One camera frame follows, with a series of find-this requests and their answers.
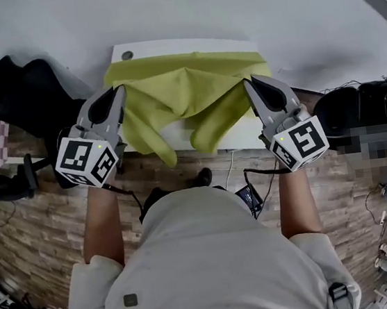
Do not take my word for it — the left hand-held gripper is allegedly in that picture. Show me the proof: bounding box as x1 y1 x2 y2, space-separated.
45 83 138 194

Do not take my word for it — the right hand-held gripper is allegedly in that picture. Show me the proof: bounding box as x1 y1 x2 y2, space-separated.
241 66 333 178

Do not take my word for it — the green tablecloth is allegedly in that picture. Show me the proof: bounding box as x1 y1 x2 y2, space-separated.
100 41 283 177

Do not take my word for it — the person's right forearm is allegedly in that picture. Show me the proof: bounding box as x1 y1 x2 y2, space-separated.
274 166 325 240

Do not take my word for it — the person's left forearm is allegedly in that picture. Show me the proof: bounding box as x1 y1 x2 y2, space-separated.
74 183 129 274

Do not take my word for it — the black office chair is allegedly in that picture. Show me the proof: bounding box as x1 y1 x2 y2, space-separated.
0 44 110 206

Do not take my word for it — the person's black shoe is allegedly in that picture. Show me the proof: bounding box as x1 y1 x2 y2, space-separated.
194 166 215 189
135 185 172 224

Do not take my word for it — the small black screen device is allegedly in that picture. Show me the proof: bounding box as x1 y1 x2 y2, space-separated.
233 183 267 222

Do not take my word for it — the white table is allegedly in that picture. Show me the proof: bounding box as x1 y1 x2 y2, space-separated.
108 26 278 167

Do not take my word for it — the person's white shirt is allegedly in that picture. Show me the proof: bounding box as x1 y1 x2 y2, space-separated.
50 168 364 309

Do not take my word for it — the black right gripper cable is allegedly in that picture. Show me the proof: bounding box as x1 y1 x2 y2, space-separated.
242 162 293 211

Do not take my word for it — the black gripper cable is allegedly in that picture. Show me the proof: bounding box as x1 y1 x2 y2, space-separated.
242 162 293 211
103 178 146 228

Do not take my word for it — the white cable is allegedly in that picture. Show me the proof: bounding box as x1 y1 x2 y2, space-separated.
220 149 241 192

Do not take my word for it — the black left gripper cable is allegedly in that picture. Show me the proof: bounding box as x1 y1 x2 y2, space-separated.
103 178 146 228

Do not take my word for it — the grey strap buckle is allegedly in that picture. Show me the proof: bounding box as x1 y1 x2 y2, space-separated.
325 281 352 309

